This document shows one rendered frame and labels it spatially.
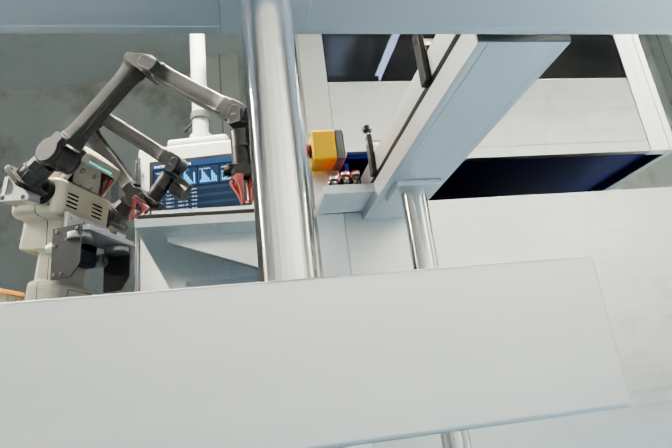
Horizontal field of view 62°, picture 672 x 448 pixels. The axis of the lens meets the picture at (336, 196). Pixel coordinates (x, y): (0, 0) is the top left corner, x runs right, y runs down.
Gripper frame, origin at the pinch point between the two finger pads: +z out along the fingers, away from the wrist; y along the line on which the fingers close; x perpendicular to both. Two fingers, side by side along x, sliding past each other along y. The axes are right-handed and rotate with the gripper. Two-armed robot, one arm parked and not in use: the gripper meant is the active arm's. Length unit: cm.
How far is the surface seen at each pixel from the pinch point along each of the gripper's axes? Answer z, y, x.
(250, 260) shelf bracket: 16.3, -1.6, -4.2
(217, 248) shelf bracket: 12.7, -8.8, -2.3
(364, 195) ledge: 9.8, 16.6, -30.9
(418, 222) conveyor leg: 20, 21, -43
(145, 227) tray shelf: 8.8, -25.4, -6.7
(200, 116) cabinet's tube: -75, 10, 93
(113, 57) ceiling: -242, -13, 303
